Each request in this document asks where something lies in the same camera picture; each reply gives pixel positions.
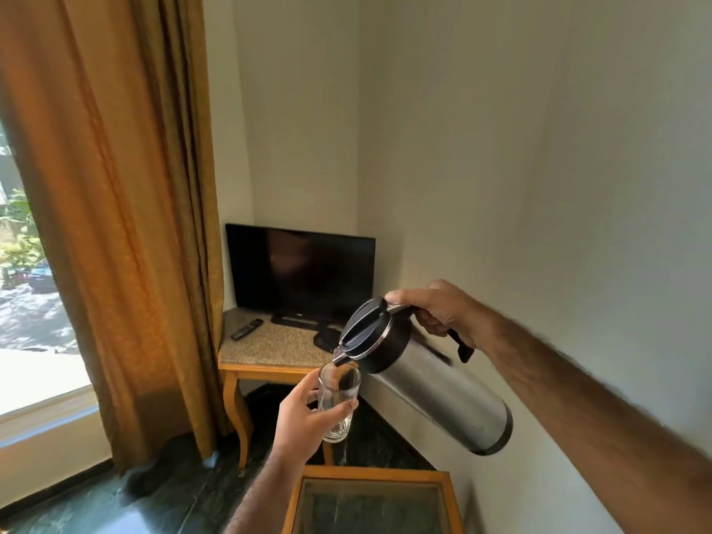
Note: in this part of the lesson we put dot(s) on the black remote control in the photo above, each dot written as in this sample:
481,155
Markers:
247,329

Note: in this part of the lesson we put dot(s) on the window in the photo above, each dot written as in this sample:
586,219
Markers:
30,339

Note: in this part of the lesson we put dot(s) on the person's left thumb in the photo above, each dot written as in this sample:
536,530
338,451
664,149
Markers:
306,388

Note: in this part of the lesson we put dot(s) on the person's left hand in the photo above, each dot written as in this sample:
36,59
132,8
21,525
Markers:
295,425

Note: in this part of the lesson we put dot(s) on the wooden table with granite top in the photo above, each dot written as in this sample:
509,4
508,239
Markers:
267,347

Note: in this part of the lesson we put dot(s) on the mustard orange curtain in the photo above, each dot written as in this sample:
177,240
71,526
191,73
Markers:
128,227

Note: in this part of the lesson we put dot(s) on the clear drinking glass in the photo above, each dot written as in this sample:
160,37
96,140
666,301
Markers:
340,386

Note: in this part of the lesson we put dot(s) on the person's left forearm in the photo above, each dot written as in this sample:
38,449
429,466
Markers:
261,500

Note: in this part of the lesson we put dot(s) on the person's right hand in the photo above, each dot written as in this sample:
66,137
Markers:
453,311

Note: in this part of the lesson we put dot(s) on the small black box device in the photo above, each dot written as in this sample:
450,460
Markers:
326,339

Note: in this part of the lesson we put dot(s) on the steel thermos jug black lid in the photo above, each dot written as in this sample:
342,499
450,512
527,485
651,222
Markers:
439,392

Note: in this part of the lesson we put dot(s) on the dark parked car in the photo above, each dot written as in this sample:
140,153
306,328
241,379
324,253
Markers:
42,278

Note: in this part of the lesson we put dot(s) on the person's right thumb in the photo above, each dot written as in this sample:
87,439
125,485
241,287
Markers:
409,297

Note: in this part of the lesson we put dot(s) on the wooden table with glass top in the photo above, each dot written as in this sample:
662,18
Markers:
367,503

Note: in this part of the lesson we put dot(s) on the black flat screen television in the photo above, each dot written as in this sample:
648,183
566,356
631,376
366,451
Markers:
300,272

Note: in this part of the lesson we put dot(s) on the person's right forearm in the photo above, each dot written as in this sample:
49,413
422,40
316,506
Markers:
589,422

